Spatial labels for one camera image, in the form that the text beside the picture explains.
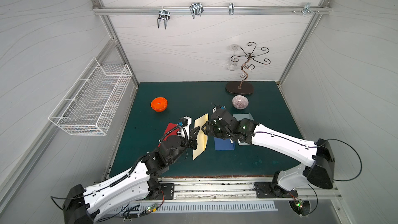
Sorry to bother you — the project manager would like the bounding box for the cream envelope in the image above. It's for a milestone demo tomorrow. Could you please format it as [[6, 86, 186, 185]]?
[[193, 114, 208, 160]]

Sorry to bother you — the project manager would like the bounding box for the light blue envelope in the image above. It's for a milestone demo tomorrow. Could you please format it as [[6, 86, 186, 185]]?
[[233, 113, 254, 146]]

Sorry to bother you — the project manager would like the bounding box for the dark blue envelope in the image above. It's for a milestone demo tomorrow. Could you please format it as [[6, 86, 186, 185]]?
[[214, 138, 235, 151]]

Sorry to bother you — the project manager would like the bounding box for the red envelope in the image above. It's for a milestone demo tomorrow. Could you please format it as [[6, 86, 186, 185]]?
[[158, 123, 180, 147]]

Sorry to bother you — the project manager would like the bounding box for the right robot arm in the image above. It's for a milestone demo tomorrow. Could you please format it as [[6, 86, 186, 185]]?
[[194, 106, 335, 194]]

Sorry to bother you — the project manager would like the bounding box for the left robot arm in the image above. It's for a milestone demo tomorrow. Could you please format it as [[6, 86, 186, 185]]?
[[61, 126, 201, 224]]

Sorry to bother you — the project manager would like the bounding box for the striped ceramic bowl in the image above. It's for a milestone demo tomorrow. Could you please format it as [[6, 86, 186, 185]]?
[[232, 95, 249, 110]]

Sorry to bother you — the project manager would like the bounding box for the dark jewelry stand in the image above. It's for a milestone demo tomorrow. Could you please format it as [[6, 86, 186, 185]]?
[[226, 41, 271, 95]]

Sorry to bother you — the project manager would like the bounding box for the orange plastic bowl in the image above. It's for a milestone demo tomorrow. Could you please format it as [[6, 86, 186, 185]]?
[[150, 97, 168, 112]]

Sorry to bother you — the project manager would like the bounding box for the metal hook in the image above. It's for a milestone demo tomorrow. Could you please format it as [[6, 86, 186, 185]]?
[[292, 3, 320, 16], [189, 3, 204, 19], [229, 3, 235, 16], [157, 9, 171, 30]]

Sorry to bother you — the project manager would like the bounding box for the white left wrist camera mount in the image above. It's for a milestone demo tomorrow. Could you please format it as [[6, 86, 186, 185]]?
[[177, 116, 192, 139]]

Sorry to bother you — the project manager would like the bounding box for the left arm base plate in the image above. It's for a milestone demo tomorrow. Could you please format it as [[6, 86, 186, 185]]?
[[148, 183, 175, 201]]

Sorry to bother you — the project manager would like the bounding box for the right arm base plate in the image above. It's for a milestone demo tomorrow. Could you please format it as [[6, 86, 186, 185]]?
[[254, 181, 298, 199]]

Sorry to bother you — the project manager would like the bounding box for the white wire basket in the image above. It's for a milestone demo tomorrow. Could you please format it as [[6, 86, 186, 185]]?
[[48, 58, 132, 136]]

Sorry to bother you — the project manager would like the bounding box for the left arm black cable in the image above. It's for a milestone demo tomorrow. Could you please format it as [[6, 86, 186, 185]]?
[[50, 194, 81, 211]]

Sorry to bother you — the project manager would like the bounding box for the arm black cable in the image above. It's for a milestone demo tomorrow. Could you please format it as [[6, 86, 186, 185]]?
[[323, 138, 363, 183], [50, 194, 81, 211]]

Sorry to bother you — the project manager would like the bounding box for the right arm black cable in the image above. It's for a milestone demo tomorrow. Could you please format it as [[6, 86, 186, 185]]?
[[323, 138, 363, 183]]

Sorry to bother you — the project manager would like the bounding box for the aluminium crossbar rail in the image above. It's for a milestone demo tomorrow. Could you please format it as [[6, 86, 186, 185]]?
[[93, 5, 332, 16]]

